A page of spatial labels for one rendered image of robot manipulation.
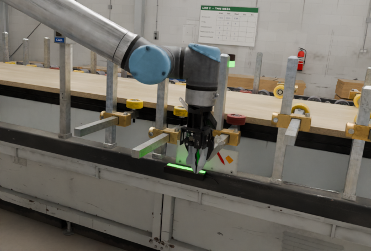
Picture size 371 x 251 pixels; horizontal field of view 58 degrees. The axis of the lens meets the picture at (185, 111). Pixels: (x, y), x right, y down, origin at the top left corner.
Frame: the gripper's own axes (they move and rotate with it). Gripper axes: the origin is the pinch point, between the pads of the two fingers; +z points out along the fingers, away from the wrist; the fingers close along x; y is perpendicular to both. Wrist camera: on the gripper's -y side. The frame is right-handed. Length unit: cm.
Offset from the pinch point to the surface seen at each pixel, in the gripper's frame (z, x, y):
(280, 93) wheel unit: -11, 10, -118
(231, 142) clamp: -0.8, 2.5, -31.3
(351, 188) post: 8, 46, -32
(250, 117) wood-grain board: -7, 5, -52
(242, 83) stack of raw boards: 39, -115, -609
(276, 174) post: 8.8, 20.9, -32.1
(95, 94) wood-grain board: -8, -76, -52
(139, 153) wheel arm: 1.5, -23.6, -6.3
